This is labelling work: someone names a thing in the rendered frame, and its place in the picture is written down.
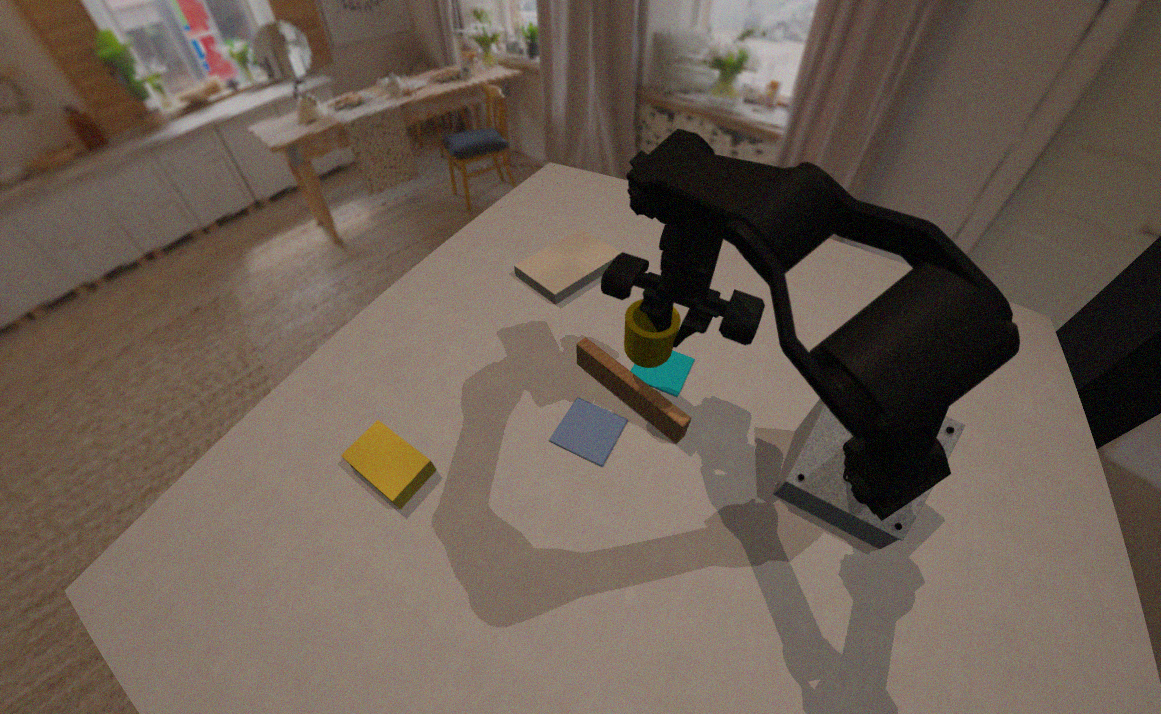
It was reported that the yellow rectangular block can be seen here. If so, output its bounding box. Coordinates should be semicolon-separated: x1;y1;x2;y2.
341;420;437;509

